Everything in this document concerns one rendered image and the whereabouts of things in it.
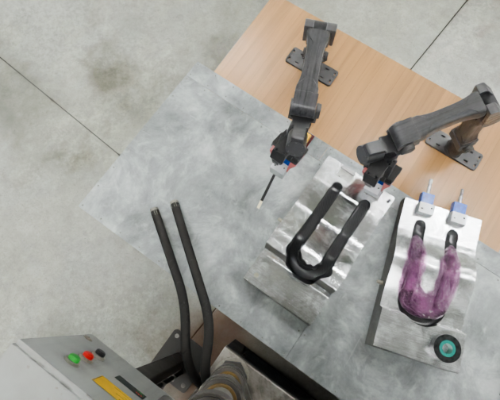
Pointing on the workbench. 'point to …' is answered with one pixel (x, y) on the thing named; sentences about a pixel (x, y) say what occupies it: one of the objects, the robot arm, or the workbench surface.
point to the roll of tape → (448, 349)
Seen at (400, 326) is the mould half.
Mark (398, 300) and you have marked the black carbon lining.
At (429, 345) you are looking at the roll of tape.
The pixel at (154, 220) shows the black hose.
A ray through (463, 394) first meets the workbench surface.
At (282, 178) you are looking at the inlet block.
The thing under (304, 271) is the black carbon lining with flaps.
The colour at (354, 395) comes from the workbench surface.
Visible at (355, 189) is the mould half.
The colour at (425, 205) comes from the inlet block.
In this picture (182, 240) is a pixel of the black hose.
